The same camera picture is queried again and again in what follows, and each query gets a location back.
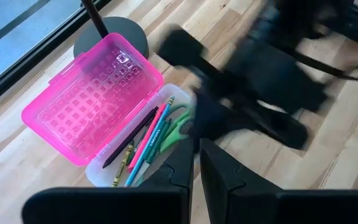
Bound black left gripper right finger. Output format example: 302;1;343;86
199;138;358;224

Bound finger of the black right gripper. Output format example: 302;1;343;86
192;92;310;151
157;28;234;91

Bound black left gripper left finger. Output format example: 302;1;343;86
22;136;195;224

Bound olive crayon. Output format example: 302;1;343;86
111;142;135;188

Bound green-handled scissors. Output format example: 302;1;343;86
132;104;196;187

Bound dark green crayon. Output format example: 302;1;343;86
145;119;173;165

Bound green crayon white print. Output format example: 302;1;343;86
125;136;146;166

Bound blue crayon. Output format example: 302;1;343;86
124;124;165;188

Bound pink pen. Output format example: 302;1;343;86
127;102;168;173

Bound black pencil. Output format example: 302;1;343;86
102;106;160;169

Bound clear pencil box pink lid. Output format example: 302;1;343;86
21;32;198;188

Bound black aluminium table frame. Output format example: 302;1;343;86
0;0;112;113

